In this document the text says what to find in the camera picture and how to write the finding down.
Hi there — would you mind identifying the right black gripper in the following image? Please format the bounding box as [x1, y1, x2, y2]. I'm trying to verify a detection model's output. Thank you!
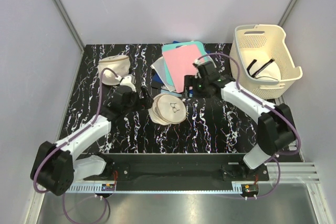
[181, 75, 211, 99]

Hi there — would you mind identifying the mesh laundry bag with glasses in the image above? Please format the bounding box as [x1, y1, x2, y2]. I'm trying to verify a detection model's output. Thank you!
[148, 93, 187, 125]

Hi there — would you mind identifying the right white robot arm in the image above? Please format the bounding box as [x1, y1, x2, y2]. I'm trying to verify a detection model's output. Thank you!
[184, 60, 299, 180]

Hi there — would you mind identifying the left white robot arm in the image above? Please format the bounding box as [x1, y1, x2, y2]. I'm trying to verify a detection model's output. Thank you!
[30, 85, 153, 196]

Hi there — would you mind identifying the far mesh laundry bag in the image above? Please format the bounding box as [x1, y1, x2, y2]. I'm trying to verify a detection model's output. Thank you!
[98, 55, 131, 86]

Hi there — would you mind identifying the cream plastic laundry basket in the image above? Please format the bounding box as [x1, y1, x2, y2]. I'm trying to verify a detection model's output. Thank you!
[229, 25, 303, 100]

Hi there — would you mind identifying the pink plastic board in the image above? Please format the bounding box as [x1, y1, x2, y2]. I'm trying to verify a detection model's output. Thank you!
[161, 45, 211, 94]

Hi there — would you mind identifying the dark blue board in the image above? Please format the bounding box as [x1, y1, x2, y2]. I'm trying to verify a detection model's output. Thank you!
[151, 41, 206, 92]

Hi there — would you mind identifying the teal plastic board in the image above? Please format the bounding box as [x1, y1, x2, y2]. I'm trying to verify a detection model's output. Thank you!
[161, 40, 214, 87]

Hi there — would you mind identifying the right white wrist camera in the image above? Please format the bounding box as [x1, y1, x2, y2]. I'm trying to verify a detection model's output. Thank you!
[193, 59, 212, 69]

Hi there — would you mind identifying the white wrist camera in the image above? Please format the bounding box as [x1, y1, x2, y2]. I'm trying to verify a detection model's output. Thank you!
[117, 74, 136, 92]
[193, 59, 212, 69]

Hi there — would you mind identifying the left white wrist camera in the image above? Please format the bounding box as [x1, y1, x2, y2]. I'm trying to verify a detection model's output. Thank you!
[117, 74, 136, 92]

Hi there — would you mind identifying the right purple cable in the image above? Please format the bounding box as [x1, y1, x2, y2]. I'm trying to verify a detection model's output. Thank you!
[196, 52, 301, 199]

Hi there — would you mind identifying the purple cable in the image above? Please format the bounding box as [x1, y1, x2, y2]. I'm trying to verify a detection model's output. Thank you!
[34, 67, 120, 223]
[196, 52, 301, 199]

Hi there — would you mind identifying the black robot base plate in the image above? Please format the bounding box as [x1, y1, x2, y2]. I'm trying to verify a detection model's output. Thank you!
[83, 152, 271, 191]

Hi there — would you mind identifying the white slotted cable duct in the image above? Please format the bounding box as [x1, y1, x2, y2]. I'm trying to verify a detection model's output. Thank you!
[67, 182, 242, 194]

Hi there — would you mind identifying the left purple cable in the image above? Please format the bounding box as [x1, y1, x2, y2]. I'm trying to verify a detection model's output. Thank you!
[34, 67, 120, 223]

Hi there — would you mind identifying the left aluminium frame post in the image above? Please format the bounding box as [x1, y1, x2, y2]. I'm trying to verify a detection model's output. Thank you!
[52, 0, 85, 52]

